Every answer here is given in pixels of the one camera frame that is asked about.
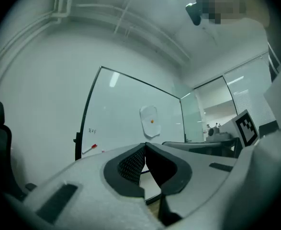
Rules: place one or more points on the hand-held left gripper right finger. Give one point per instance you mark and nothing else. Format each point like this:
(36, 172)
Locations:
(197, 176)

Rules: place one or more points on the person's head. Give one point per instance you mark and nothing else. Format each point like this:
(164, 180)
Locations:
(228, 3)

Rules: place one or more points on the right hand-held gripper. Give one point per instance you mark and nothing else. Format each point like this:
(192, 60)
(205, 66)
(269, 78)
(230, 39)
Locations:
(246, 128)

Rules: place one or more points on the large white board panel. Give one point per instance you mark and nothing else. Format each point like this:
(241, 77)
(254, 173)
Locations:
(121, 99)

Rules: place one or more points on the white ceiling pipes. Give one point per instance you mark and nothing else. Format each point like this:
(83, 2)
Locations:
(130, 18)

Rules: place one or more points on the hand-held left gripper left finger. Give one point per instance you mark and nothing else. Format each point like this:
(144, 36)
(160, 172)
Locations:
(87, 195)

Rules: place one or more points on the white paper sheet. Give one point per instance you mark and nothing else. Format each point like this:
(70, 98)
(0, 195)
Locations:
(149, 128)

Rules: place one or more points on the person's black shirt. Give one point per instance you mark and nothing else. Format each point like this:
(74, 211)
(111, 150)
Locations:
(280, 47)

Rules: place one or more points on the black head-mounted camera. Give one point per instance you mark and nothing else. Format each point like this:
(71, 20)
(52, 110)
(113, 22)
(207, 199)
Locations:
(194, 12)

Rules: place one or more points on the red-handled thin white tool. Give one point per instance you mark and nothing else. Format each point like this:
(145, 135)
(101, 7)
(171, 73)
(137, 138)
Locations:
(90, 148)

